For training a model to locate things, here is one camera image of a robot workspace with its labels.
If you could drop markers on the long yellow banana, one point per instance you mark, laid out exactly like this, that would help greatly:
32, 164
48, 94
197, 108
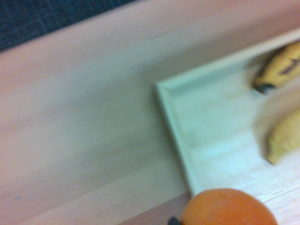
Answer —
286, 138

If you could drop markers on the light wooden tray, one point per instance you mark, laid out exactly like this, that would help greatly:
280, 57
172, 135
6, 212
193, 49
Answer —
211, 122

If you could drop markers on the orange tangerine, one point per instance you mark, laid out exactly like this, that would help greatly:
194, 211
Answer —
229, 208

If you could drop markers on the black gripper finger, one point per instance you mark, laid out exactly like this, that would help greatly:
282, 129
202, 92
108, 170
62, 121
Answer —
174, 220

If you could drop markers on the brown spotted banana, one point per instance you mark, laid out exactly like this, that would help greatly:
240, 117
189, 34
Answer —
279, 68

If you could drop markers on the reddish wooden coffee table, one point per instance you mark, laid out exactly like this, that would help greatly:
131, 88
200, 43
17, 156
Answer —
70, 117

